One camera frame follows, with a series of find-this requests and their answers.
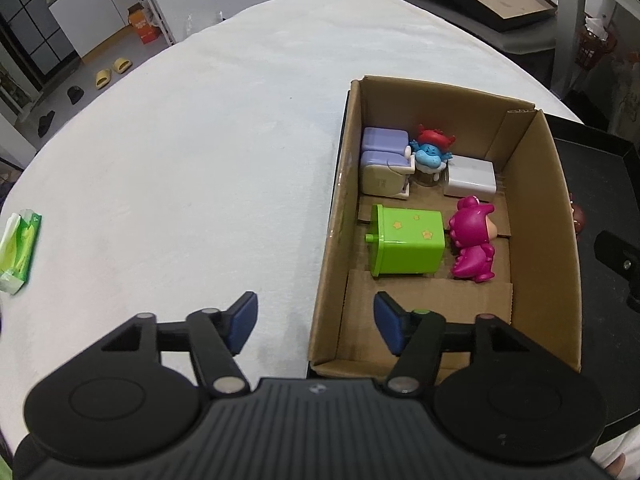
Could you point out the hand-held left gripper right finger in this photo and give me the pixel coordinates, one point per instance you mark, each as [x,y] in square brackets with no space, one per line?
[387,324]

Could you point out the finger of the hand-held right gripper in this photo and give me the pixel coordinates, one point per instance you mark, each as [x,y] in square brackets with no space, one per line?
[617,260]

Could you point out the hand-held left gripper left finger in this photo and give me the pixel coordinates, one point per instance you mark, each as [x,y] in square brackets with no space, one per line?
[242,321]

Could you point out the black plastic tray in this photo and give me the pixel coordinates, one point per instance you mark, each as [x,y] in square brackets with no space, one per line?
[600,185]

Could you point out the green toy cabinet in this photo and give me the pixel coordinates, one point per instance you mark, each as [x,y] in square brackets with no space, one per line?
[407,242]

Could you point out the cardboard box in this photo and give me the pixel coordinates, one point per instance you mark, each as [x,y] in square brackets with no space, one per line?
[535,220]

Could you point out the magenta dinosaur suit figure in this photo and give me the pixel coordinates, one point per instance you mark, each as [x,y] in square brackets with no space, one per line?
[472,240]

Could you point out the purple toy sofa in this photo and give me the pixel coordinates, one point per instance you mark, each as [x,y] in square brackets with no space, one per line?
[382,165]

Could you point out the white charger plug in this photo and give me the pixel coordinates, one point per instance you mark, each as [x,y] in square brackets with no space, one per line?
[470,177]

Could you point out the blue figure with red hat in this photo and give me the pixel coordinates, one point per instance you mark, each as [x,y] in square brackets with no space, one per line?
[431,150]

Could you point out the red plastic basket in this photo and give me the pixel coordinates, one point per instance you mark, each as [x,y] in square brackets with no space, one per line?
[595,47]

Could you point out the green tissue pack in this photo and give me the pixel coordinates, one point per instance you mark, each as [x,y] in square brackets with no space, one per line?
[20,252]

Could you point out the black slipper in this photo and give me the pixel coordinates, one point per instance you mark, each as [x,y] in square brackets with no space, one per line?
[46,124]
[75,95]

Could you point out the yellow slipper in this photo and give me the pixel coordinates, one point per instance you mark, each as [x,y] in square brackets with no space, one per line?
[102,79]
[121,65]

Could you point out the orange carton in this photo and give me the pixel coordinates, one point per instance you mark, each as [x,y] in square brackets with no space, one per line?
[143,22]

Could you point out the white cabinet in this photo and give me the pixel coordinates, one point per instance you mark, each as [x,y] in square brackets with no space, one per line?
[95,5]

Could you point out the grey metal post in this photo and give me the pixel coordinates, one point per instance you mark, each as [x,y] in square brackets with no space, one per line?
[567,25]

